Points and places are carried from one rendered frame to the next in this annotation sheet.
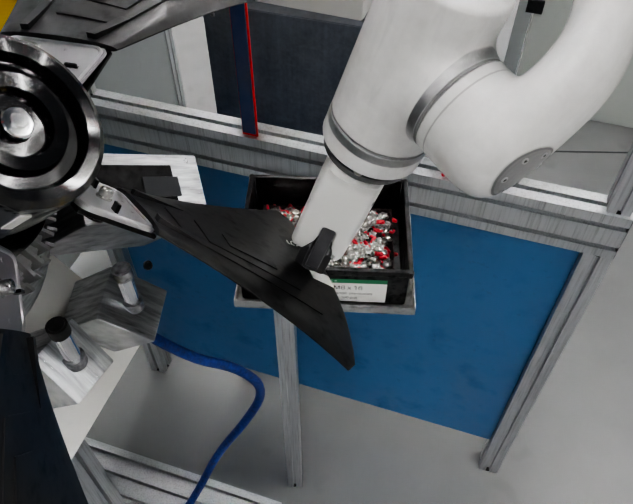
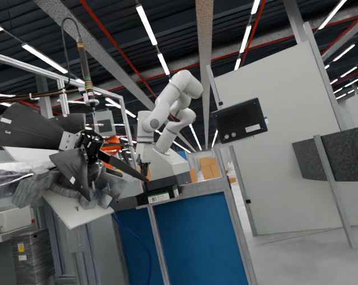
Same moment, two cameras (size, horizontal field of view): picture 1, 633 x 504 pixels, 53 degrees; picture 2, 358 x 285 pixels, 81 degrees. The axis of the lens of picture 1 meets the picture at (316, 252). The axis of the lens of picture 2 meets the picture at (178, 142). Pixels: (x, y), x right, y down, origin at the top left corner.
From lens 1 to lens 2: 0.89 m
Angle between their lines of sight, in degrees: 57
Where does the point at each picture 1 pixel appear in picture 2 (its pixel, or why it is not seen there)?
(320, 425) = not seen: outside the picture
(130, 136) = (124, 205)
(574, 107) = (156, 113)
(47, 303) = not seen: hidden behind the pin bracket
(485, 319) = (219, 232)
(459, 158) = (145, 123)
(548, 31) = (255, 207)
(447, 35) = (143, 115)
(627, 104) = (292, 223)
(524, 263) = (216, 204)
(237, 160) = not seen: hidden behind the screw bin
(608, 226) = (223, 181)
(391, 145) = (143, 133)
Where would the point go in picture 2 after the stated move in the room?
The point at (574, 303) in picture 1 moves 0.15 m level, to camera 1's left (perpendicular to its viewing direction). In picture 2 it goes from (233, 211) to (207, 217)
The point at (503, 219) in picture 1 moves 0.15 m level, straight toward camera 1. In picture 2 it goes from (203, 189) to (192, 195)
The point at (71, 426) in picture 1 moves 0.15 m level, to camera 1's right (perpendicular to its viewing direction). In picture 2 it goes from (91, 215) to (121, 208)
